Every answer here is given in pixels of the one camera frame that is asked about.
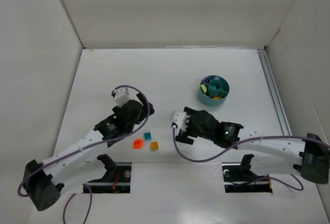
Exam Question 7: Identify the teal small square lego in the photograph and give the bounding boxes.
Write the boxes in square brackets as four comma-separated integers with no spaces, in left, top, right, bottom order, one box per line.
[143,132,152,141]

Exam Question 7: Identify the orange square lego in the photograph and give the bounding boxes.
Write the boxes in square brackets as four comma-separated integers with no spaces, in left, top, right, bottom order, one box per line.
[150,141,159,151]

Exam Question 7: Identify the lime green lego brick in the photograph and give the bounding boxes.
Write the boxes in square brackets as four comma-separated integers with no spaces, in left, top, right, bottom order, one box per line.
[200,84,207,95]

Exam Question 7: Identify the orange round lego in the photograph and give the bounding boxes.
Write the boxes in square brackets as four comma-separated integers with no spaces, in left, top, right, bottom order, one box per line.
[133,139,144,149]

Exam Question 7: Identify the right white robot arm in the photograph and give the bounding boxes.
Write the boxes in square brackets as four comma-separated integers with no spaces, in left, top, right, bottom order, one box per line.
[171,107,329,184]

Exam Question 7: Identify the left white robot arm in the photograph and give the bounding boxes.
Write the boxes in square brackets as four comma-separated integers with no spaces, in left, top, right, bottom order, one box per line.
[18,90,155,212]

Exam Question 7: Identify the teal round divided container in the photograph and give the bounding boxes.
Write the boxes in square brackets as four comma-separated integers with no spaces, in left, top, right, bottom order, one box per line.
[197,75,230,107]

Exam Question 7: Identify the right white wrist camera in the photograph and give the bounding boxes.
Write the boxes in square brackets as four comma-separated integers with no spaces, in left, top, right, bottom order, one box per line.
[171,111,192,132]

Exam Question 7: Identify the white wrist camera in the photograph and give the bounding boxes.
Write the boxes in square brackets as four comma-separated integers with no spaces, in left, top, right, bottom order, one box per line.
[111,87,130,107]
[171,111,192,132]

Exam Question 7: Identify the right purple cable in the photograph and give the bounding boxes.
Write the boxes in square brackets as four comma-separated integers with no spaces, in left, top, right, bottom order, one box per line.
[172,122,330,191]

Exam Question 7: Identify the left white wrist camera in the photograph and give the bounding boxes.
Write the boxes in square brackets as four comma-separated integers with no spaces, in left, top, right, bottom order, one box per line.
[111,87,130,107]

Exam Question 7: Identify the aluminium rail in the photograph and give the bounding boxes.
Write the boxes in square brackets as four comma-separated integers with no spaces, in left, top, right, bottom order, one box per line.
[257,49,292,135]

